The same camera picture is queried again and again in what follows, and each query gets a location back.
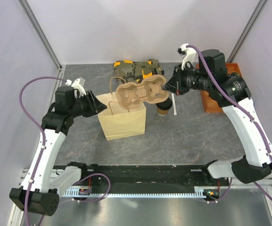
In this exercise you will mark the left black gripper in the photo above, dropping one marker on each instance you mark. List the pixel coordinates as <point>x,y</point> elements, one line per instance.
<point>95,105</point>

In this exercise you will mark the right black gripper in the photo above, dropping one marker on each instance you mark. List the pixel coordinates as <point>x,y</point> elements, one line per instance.
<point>180,75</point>

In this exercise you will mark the cardboard cup carrier tray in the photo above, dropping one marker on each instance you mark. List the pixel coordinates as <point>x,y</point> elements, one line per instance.
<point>131,95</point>

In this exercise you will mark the black plastic cup lid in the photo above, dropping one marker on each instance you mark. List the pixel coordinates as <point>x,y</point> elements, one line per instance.
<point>166,105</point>

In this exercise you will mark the brown paper coffee cup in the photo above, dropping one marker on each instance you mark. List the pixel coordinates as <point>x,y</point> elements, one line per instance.
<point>161,112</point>

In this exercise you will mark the brown paper bag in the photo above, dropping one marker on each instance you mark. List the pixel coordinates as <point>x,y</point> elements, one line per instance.
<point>117,122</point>

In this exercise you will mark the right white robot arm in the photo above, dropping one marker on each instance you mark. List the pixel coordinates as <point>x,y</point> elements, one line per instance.
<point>232,94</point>

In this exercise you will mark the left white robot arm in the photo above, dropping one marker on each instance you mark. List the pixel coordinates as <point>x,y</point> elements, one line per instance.
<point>38,193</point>

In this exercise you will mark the white wrapped straw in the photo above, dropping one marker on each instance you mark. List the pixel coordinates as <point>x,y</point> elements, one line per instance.
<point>174,103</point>

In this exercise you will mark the camouflage folded cloth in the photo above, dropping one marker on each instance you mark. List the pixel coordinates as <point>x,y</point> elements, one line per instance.
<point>132,71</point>

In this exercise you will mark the orange compartment organizer tray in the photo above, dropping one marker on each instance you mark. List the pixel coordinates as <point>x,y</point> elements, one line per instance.
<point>210,105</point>

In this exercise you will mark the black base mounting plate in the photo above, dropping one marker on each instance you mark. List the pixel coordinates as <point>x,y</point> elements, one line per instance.
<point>148,179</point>

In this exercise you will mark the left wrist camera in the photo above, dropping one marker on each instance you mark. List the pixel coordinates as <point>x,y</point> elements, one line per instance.
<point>78,85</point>

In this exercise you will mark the right aluminium frame post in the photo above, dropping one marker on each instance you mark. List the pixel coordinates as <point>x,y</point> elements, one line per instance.
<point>247,29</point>

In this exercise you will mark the aluminium frame post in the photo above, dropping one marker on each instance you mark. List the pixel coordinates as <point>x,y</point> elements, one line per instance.
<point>40,33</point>
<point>247,29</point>

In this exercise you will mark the white slotted cable duct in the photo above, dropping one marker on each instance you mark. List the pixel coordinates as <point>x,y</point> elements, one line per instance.
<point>78,193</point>

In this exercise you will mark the left aluminium frame post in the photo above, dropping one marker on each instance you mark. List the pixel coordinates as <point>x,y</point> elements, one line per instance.
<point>40,33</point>

